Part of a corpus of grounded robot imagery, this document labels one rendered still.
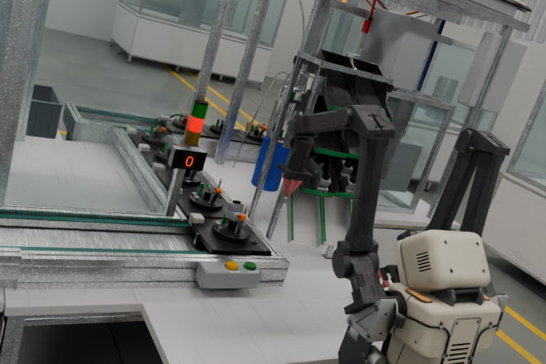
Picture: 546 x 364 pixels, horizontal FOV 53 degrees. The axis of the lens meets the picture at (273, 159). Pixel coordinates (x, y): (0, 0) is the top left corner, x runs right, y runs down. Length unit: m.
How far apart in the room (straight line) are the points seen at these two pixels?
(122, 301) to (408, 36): 2.01
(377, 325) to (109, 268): 0.81
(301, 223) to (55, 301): 0.93
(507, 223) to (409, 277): 4.40
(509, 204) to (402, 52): 3.11
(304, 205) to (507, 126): 9.65
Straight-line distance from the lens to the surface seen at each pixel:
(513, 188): 5.85
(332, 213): 2.25
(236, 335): 1.73
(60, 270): 1.73
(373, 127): 1.34
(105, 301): 1.73
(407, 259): 1.50
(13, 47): 1.44
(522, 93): 11.59
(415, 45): 3.09
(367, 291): 1.41
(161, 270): 1.81
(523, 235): 5.76
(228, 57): 11.18
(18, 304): 1.68
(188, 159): 1.97
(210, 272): 1.79
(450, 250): 1.48
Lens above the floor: 1.81
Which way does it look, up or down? 15 degrees down
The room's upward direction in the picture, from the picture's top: 17 degrees clockwise
